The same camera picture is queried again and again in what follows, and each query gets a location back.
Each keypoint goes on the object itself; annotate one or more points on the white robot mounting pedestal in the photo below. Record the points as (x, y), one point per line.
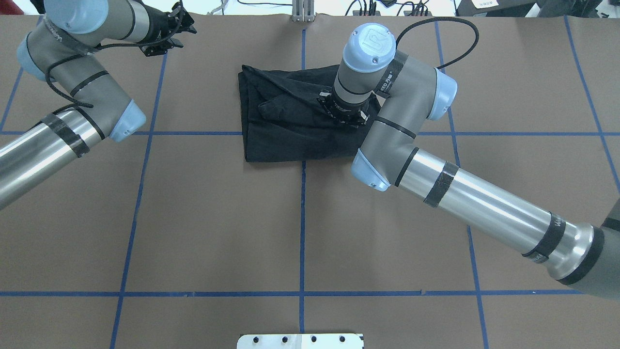
(301, 341)

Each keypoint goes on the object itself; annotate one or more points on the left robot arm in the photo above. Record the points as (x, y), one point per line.
(61, 52)

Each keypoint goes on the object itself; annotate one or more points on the black printed t-shirt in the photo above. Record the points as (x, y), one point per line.
(283, 121)

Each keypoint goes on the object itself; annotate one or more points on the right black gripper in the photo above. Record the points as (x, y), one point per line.
(347, 107)

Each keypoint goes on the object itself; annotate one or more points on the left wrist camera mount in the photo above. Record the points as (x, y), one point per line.
(161, 48)

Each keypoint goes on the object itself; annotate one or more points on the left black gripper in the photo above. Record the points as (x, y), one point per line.
(156, 23)

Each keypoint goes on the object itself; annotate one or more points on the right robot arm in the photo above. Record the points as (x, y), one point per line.
(580, 256)

